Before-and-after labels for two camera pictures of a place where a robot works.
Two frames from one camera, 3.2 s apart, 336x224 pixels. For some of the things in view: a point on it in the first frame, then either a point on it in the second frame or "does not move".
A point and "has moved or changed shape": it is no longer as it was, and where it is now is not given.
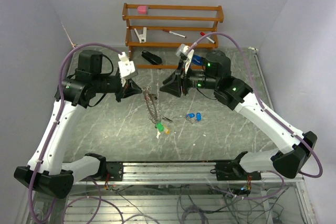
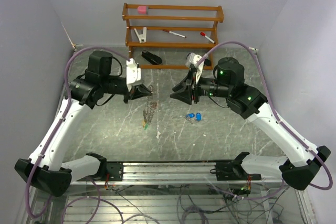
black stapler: x=151 y=58 does not move
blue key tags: x=198 y=116 does not move
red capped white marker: x=202 y=33 does not move
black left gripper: x=126 y=91 to x=137 y=92
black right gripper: x=181 y=79 to x=191 y=90
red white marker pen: x=174 y=33 does not move
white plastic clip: x=142 y=37 does not move
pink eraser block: x=142 y=10 does not move
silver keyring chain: x=150 y=98 has moved or changed shape
